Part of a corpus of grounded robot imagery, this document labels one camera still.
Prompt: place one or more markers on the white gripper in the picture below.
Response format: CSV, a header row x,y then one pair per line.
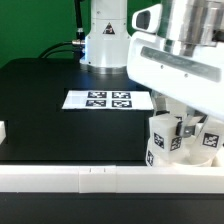
x,y
178,50

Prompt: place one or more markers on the white round stool seat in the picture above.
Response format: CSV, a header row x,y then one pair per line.
x,y
180,160

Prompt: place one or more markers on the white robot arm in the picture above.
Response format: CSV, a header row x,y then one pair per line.
x,y
107,44

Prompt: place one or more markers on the white paper with tags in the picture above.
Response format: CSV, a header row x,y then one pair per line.
x,y
119,100

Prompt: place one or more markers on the white left fence block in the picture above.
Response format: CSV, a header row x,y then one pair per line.
x,y
2,131

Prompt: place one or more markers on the white front fence wall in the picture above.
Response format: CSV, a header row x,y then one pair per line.
x,y
110,179

